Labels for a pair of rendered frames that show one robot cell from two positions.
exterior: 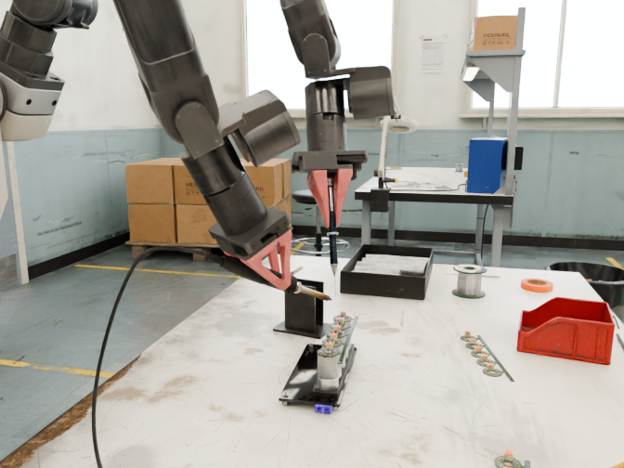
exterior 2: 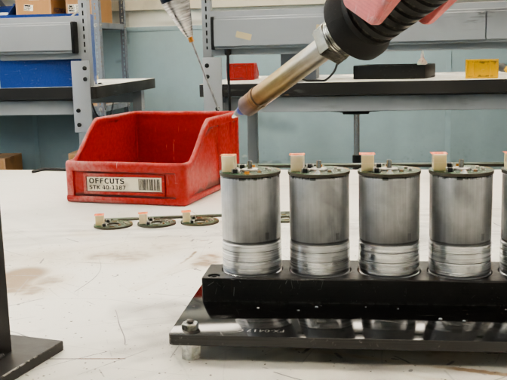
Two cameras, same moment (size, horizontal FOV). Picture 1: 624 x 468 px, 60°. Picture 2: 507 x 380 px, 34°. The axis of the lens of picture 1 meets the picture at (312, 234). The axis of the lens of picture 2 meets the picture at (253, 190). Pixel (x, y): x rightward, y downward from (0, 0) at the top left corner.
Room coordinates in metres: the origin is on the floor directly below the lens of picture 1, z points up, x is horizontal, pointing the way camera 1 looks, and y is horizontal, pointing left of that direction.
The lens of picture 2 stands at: (0.72, 0.29, 0.86)
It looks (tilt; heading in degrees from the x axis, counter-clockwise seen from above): 10 degrees down; 266
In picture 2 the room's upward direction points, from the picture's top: 1 degrees counter-clockwise
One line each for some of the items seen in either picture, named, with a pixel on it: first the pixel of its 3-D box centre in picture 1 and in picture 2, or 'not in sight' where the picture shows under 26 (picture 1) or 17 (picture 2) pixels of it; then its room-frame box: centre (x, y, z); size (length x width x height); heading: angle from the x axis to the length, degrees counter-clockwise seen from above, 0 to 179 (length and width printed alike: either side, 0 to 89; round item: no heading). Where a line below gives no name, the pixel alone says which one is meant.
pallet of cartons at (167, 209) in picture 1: (214, 205); not in sight; (4.47, 0.82, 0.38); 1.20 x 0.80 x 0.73; 82
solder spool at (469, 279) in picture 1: (469, 280); not in sight; (0.99, -0.30, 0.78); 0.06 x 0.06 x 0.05
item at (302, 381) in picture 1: (321, 373); (390, 320); (0.65, -0.01, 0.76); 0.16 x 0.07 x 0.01; 168
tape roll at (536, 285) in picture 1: (536, 285); not in sight; (1.03, -0.44, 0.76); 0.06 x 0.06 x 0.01
